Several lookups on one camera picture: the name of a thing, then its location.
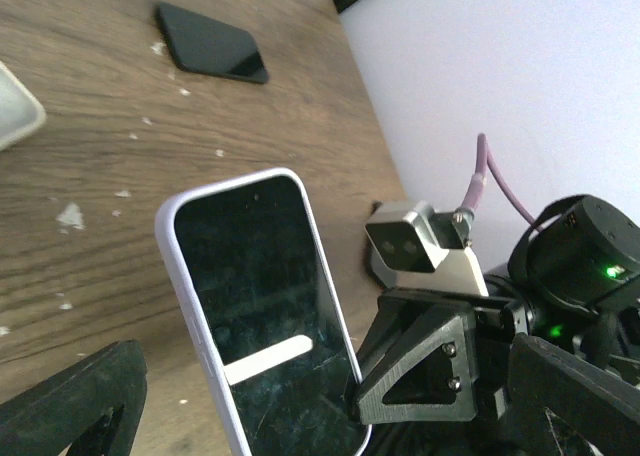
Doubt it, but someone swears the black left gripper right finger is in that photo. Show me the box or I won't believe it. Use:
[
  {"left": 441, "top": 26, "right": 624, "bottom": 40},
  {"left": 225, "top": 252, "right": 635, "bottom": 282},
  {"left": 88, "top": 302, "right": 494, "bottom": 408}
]
[{"left": 508, "top": 334, "right": 639, "bottom": 455}]

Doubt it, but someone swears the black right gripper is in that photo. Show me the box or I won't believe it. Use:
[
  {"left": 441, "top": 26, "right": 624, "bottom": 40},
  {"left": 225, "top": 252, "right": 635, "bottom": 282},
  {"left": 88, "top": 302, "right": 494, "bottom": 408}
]
[{"left": 344, "top": 275, "right": 640, "bottom": 456}]

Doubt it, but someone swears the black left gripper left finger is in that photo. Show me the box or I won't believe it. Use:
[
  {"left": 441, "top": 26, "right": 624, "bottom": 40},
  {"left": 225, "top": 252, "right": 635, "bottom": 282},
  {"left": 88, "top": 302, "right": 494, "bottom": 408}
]
[{"left": 1, "top": 340, "right": 147, "bottom": 455}]

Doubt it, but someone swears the beige phone case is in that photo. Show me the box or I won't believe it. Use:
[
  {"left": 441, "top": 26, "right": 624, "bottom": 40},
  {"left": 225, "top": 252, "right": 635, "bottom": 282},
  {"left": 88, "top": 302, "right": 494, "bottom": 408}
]
[{"left": 0, "top": 63, "right": 47, "bottom": 150}]

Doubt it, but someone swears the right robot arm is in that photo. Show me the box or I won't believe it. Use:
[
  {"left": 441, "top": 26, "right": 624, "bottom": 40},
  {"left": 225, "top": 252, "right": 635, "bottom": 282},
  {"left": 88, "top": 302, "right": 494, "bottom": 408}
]
[{"left": 351, "top": 195, "right": 639, "bottom": 455}]

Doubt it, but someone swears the black phone far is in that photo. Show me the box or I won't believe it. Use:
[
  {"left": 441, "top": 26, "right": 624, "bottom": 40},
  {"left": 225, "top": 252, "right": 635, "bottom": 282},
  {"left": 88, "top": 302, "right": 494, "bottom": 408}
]
[{"left": 155, "top": 2, "right": 269, "bottom": 85}]

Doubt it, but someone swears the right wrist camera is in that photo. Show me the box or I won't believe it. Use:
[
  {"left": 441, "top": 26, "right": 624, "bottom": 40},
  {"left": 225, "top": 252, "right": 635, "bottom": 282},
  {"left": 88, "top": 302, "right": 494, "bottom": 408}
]
[{"left": 364, "top": 200, "right": 489, "bottom": 297}]

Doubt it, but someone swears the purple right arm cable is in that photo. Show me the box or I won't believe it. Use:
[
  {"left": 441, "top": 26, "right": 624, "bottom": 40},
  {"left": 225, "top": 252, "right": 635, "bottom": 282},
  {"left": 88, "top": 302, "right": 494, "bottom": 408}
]
[{"left": 452, "top": 132, "right": 544, "bottom": 227}]

